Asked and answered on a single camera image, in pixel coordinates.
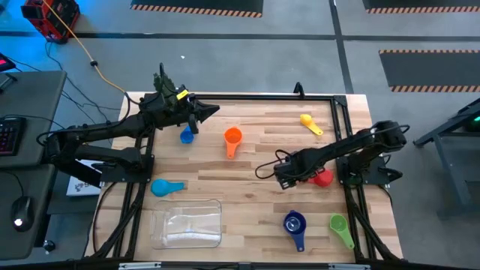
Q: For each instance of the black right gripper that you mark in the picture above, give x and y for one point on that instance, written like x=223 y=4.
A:
x=292 y=168

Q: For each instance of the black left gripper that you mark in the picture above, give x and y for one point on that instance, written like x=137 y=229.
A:
x=165 y=108

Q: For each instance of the blue measuring cup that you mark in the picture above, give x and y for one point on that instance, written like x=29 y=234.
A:
x=185 y=137

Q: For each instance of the red measuring cup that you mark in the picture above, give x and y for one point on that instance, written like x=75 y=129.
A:
x=324 y=179

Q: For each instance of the orange measuring cup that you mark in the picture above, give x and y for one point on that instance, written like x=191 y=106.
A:
x=233 y=135

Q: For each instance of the navy measuring cup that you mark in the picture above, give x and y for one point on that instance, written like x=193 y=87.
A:
x=294 y=225

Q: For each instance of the green measuring cup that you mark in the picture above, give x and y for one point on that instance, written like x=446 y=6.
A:
x=338 y=223

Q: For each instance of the yellow measuring cup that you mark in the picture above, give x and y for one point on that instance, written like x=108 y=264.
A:
x=306 y=120

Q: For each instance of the teal measuring cup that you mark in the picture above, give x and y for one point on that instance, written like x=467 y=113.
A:
x=161 y=187

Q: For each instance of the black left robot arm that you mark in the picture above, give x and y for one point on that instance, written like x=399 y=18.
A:
x=112 y=129

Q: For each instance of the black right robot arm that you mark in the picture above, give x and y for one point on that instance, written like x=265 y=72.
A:
x=348 y=144

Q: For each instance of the clear plastic basket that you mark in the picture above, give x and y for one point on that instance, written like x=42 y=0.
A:
x=185 y=225

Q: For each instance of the yellow tag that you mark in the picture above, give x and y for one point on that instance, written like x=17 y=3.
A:
x=182 y=94

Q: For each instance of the black hazard-striped floor mat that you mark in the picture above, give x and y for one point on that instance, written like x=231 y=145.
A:
x=431 y=69
x=195 y=5
x=423 y=4

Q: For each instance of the white printed box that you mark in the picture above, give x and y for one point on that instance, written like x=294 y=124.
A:
x=80 y=185

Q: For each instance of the black metal stand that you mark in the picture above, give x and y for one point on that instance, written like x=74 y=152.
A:
x=446 y=150

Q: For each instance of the dark grey desk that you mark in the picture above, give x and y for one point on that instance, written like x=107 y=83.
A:
x=30 y=97

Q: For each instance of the red and black equipment case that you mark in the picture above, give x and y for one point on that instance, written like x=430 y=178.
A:
x=52 y=17

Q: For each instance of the black keyboard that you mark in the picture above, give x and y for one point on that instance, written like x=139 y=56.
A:
x=11 y=135

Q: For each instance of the black desk caster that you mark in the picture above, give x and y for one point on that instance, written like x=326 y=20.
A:
x=48 y=246

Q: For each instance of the black computer mouse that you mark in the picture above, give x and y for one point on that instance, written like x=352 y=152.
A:
x=21 y=213

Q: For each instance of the black device with red light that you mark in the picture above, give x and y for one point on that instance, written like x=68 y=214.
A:
x=5 y=62

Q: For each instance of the black aluminium table frame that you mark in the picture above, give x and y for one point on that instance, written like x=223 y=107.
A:
x=262 y=97

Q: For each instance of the black camera bracket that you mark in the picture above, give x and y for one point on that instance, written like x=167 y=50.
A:
x=299 y=90

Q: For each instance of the silver metal bracket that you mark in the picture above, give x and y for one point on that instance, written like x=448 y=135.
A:
x=348 y=266
x=139 y=266

